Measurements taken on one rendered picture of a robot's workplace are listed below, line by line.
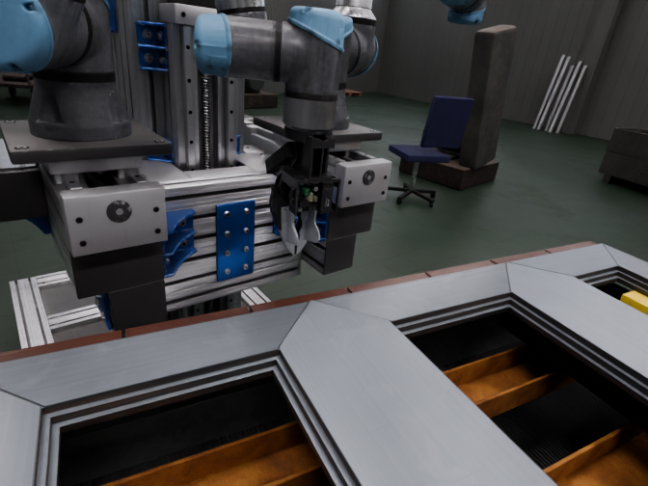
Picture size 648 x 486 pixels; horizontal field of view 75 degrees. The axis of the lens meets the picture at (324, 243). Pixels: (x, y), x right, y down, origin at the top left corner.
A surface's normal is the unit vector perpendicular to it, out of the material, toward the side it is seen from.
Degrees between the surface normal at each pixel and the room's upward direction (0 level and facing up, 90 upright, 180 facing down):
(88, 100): 73
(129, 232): 90
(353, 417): 0
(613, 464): 0
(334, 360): 0
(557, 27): 90
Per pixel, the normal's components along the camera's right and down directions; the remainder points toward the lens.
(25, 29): 0.00, 0.53
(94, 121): 0.63, 0.10
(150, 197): 0.60, 0.39
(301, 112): -0.29, 0.39
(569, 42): -0.79, 0.19
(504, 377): 0.10, -0.90
